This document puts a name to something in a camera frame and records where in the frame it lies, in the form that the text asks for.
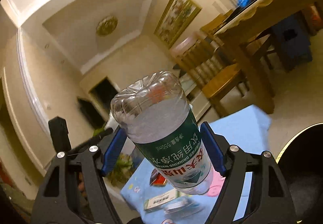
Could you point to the clear plastic water bottle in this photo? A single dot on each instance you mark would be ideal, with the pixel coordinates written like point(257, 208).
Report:
point(157, 118)

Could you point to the black round trash bin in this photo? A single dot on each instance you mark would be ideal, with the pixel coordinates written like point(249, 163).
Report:
point(300, 162)

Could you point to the green white box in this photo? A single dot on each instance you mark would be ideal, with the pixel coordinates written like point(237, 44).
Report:
point(155, 203)

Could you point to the red small packet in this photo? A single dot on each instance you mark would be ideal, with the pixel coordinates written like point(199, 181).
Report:
point(157, 179)

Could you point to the round ceiling lamp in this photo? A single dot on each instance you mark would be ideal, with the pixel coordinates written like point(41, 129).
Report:
point(107, 26)

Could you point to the wooden dining table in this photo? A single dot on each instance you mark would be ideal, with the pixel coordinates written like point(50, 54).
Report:
point(256, 18)

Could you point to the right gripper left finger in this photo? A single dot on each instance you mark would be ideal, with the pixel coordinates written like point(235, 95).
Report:
point(73, 190)

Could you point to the gold framed bird painting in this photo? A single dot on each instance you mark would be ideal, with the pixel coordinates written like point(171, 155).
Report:
point(177, 16)

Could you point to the wooden chair near table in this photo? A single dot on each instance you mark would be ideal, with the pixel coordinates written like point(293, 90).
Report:
point(201, 61)

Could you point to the blue plastic stool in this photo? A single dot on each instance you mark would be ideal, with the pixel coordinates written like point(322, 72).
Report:
point(291, 42)

